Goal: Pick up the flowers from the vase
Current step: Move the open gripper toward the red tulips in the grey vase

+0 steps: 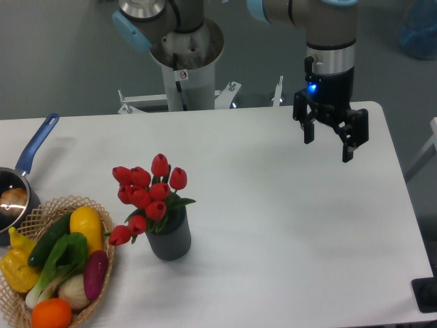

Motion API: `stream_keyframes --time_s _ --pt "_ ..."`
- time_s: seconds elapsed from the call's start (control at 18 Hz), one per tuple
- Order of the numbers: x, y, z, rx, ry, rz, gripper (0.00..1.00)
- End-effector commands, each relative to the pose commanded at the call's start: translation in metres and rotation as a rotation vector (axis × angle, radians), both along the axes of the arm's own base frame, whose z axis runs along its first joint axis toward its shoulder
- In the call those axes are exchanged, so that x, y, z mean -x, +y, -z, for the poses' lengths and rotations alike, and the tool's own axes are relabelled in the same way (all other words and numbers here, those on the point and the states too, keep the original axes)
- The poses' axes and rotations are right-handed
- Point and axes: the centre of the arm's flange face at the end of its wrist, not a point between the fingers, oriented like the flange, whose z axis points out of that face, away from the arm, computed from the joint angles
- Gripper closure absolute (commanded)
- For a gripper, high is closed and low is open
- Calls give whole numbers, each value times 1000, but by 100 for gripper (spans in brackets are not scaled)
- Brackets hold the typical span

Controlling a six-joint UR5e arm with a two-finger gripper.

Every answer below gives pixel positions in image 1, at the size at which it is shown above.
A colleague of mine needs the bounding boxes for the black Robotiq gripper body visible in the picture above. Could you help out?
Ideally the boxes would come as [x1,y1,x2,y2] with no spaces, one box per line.
[305,55,354,126]

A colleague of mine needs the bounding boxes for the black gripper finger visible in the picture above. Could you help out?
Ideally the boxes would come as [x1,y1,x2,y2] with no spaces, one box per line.
[293,89,314,144]
[334,109,369,163]

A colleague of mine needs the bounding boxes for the red tulip bouquet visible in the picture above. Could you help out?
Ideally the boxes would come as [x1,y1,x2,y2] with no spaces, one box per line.
[106,153,195,246]

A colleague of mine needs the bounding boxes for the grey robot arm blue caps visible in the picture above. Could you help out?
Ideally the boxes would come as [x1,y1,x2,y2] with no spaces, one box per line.
[112,1,369,162]

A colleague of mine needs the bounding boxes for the grey ribbed vase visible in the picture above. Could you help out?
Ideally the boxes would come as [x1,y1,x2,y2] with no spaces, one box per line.
[146,206,191,261]

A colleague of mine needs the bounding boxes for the white furniture leg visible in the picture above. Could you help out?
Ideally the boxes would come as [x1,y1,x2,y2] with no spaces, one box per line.
[404,117,436,183]

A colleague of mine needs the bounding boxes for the blue translucent bag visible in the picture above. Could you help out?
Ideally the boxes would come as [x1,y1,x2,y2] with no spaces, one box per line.
[396,1,436,60]

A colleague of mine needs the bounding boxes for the black device at table edge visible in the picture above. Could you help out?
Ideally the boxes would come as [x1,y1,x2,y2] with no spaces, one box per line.
[411,277,436,313]

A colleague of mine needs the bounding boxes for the yellow squash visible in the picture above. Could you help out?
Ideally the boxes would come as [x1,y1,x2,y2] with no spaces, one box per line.
[70,206,103,256]

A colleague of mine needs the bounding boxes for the purple sweet potato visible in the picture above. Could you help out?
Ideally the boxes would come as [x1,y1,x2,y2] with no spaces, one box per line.
[83,250,109,301]

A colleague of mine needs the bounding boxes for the green bok choy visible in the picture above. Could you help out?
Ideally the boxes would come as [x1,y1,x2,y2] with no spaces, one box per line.
[25,232,88,309]

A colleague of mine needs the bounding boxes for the green cucumber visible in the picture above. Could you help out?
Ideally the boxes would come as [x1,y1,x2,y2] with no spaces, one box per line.
[27,212,72,267]

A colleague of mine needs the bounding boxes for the beige garlic bulb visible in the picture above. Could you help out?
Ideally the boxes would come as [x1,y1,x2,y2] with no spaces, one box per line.
[58,273,91,310]

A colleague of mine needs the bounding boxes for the brown bread roll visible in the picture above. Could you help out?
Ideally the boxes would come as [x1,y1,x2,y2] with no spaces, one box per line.
[1,188,27,217]

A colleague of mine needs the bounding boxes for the orange fruit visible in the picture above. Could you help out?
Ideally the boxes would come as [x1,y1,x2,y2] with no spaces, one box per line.
[31,298,72,328]

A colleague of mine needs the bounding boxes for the yellow bell pepper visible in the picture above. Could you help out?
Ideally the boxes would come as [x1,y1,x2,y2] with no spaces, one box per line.
[1,227,40,293]

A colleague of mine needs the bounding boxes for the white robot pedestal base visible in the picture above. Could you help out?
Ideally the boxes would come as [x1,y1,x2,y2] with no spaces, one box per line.
[117,17,285,115]

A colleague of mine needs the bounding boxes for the blue handled saucepan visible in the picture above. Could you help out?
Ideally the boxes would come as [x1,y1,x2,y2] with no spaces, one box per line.
[1,113,59,247]

